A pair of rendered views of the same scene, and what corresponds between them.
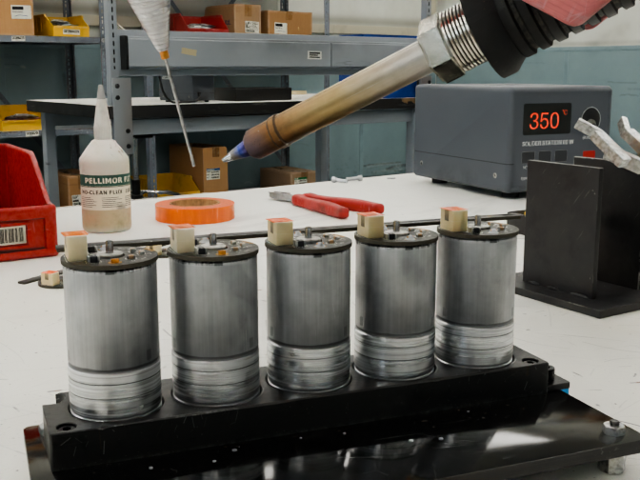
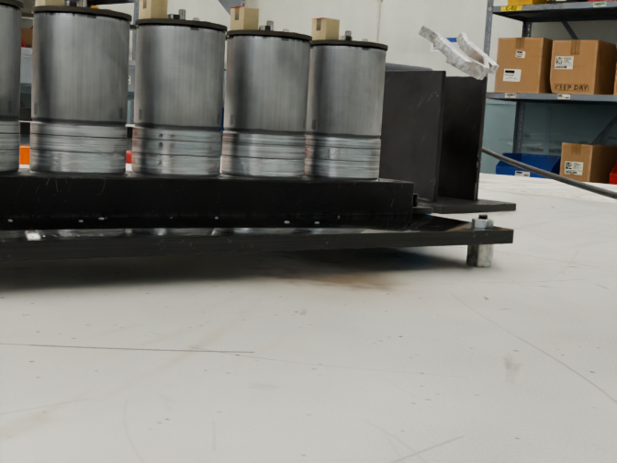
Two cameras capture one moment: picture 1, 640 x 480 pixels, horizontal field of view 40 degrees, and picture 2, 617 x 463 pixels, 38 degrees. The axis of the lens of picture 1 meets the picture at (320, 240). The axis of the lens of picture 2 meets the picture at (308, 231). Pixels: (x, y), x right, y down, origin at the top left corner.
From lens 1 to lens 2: 0.08 m
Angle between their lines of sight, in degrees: 13
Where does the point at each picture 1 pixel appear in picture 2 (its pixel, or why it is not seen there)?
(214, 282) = (86, 36)
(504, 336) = (373, 151)
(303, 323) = (176, 100)
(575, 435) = (447, 226)
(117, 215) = not seen: outside the picture
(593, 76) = not seen: hidden behind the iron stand
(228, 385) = (95, 153)
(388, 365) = (259, 163)
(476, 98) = not seen: hidden behind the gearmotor
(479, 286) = (351, 94)
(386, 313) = (259, 107)
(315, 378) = (186, 162)
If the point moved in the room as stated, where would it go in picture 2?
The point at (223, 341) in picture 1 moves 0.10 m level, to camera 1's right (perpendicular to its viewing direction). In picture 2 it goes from (92, 103) to (470, 125)
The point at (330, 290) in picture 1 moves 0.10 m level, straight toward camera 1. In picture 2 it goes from (206, 69) to (254, 37)
